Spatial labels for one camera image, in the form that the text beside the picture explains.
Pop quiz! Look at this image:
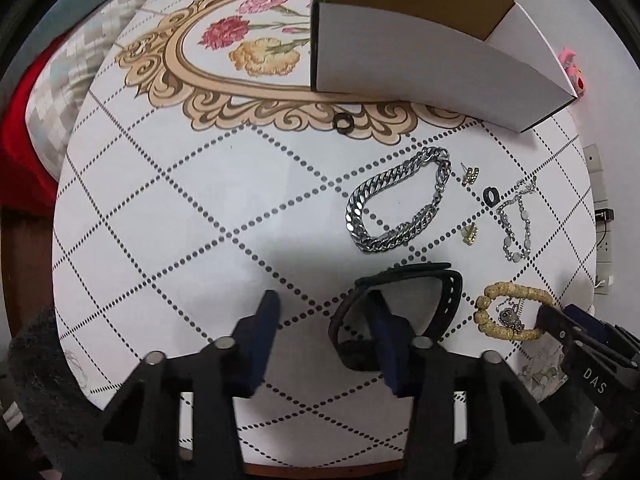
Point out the silver pendant charm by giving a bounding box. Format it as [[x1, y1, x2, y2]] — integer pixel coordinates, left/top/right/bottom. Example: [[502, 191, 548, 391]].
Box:
[[497, 297, 525, 333]]

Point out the black charger plug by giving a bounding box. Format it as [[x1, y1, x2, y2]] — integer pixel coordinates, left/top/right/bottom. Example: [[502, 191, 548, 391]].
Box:
[[594, 208, 615, 223]]

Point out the white cardboard box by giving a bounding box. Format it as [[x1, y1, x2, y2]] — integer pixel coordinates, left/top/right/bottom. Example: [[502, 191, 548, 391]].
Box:
[[310, 0, 577, 132]]

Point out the red cloth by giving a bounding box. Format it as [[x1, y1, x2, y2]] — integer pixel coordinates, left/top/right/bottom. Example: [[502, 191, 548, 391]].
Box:
[[0, 34, 66, 217]]

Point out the teal blue duvet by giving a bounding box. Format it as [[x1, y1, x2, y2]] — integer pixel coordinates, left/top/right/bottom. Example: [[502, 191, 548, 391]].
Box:
[[0, 0, 166, 91]]

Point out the gold earring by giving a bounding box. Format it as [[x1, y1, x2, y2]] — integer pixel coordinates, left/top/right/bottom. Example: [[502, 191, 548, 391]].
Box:
[[462, 164, 480, 186], [461, 223, 478, 246]]

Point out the patterned tablecloth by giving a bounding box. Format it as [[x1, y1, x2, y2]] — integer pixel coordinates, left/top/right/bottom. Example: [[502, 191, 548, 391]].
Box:
[[52, 0, 597, 468]]

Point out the black watch strap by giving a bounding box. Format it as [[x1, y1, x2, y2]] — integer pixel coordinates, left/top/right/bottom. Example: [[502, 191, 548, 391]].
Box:
[[327, 262, 464, 373]]

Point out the pink panther plush toy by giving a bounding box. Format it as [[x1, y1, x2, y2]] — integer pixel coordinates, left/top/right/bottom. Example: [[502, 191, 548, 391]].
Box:
[[559, 48, 586, 98]]

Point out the grey patterned mattress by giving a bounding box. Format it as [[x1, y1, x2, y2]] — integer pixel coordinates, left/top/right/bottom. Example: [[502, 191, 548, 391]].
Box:
[[25, 0, 146, 180]]

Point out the thin silver chain bracelet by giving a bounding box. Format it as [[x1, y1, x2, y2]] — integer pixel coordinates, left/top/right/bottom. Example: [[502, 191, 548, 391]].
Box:
[[496, 174, 542, 265]]

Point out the chunky silver chain bracelet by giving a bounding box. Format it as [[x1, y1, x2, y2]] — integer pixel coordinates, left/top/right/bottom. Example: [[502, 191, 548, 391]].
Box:
[[344, 146, 452, 254]]

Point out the yellow beaded bracelet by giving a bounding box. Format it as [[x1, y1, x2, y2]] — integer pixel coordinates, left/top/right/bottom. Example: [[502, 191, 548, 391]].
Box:
[[475, 282, 557, 344]]

